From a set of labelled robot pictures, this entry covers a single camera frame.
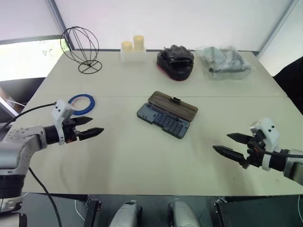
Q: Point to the clear plastic bag with parts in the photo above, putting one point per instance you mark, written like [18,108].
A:
[225,61]

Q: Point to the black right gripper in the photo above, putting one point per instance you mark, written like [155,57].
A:
[255,151]

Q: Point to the dark side furniture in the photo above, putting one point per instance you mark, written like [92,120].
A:
[16,89]

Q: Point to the screwdriver bit case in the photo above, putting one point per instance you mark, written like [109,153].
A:
[165,118]

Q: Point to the blue tape roll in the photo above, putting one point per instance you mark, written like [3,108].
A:
[92,104]

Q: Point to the tall yellow cylinder candle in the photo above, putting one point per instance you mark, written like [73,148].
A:
[138,42]

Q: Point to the short yellow cylinder candle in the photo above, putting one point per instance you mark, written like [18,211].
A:
[126,46]

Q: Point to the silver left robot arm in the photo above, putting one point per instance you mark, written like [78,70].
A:
[21,146]

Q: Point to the silver rounded robot leg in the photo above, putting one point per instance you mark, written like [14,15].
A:
[125,215]
[183,214]

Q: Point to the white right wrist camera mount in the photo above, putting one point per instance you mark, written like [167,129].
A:
[270,132]

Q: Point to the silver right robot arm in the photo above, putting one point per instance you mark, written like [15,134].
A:
[291,163]

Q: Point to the black table leg bracket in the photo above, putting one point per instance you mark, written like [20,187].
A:
[220,212]
[93,212]

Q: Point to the black fabric object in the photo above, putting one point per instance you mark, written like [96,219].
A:
[291,78]

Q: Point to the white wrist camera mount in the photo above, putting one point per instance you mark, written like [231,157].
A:
[270,132]
[60,110]

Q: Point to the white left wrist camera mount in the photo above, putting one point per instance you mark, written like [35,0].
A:
[60,110]

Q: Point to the black boxing pad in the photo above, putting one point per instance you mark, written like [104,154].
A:
[176,63]

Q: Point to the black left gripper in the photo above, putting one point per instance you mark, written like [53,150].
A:
[70,132]

